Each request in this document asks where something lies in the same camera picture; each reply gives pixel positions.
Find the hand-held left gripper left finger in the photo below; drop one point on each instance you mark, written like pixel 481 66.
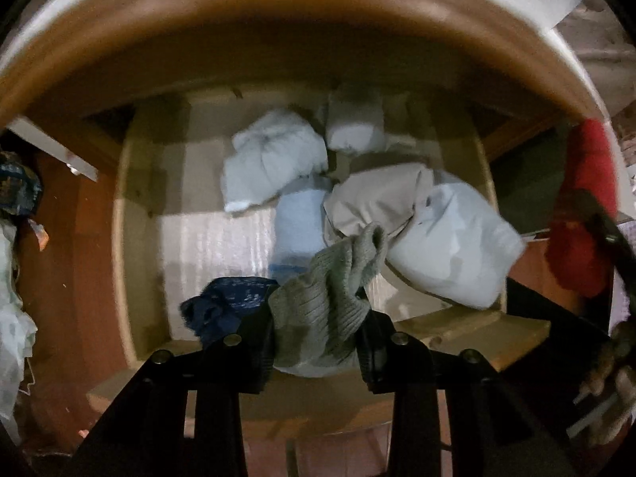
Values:
pixel 253 357

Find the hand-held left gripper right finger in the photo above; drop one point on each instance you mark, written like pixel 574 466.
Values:
pixel 377 357

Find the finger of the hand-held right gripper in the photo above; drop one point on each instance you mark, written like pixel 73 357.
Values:
pixel 601 223

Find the navy patterned underwear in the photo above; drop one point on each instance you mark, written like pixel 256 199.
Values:
pixel 223 303

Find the red underwear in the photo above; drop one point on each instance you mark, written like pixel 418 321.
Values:
pixel 586 159

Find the grey knitted sock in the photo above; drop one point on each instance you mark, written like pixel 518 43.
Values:
pixel 323 308

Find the large white underwear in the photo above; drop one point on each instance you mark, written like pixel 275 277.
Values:
pixel 457 248

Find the wooden drawer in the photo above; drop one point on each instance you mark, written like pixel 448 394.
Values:
pixel 144 258

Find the beige underwear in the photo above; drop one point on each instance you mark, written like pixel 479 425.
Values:
pixel 377 198

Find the pale grey-blue underwear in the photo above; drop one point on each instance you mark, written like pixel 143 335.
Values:
pixel 273 159

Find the person's right hand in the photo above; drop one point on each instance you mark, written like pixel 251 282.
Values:
pixel 616 372

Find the white patterned bedding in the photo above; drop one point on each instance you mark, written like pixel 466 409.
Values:
pixel 12 333

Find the orange scrap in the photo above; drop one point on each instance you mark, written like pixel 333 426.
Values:
pixel 40 238

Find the dark blue patterned bag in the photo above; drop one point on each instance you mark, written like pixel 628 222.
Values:
pixel 17 184

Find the cardboard box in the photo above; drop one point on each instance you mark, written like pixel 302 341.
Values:
pixel 49 146

